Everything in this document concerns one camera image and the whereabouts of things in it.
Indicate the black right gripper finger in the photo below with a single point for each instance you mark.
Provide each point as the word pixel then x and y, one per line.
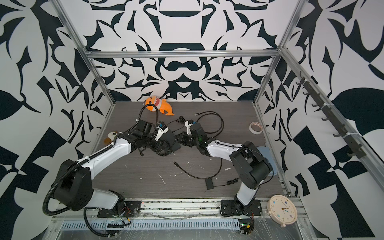
pixel 186 142
pixel 181 138

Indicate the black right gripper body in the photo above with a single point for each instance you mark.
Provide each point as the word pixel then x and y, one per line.
pixel 196 144

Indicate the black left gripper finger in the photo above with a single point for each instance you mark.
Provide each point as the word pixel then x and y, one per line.
pixel 167 140
pixel 161 150

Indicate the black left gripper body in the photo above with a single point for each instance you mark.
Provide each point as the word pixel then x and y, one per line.
pixel 150 141

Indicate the black power adapter with cord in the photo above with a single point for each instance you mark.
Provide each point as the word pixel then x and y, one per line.
pixel 181 121

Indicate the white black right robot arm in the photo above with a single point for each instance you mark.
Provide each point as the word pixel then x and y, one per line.
pixel 251 166

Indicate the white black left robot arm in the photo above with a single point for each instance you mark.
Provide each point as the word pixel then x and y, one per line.
pixel 73 187

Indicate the small brown plush toy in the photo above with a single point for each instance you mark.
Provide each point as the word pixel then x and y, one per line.
pixel 110 138

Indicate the orange plush fish toy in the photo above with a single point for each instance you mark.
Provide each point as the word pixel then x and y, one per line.
pixel 162 105

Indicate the white double-sided tape roll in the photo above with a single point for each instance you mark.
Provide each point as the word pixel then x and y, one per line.
pixel 256 128

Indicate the blue glasses case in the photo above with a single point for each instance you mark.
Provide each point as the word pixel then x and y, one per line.
pixel 266 152

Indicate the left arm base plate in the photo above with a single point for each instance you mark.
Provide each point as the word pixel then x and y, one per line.
pixel 126 208

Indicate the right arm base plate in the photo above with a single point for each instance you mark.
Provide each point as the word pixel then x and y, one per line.
pixel 231 208

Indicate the cream round wall clock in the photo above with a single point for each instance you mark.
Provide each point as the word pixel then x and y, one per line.
pixel 282 210

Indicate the aluminium frame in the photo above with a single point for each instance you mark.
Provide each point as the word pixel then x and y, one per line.
pixel 242 59

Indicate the grey wall hook rail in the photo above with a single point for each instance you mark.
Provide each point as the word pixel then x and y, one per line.
pixel 333 116

